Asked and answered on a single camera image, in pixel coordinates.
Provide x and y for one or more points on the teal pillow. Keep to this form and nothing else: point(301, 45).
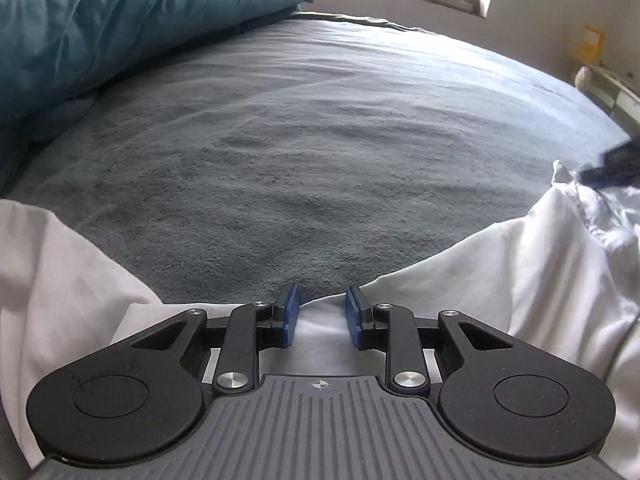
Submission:
point(110, 25)

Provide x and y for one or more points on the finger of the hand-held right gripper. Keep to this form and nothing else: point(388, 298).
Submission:
point(612, 172)

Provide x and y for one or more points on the yellow box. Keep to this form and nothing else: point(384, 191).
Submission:
point(591, 44)

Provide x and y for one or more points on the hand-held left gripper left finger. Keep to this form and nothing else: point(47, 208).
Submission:
point(292, 317)

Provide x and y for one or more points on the grey bed blanket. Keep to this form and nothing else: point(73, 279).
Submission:
point(300, 160)

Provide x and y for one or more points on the white rack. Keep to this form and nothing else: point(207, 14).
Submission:
point(612, 92)

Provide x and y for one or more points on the white shirt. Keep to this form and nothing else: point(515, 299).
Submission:
point(540, 270)

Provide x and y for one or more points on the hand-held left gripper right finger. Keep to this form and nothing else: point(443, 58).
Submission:
point(352, 317)

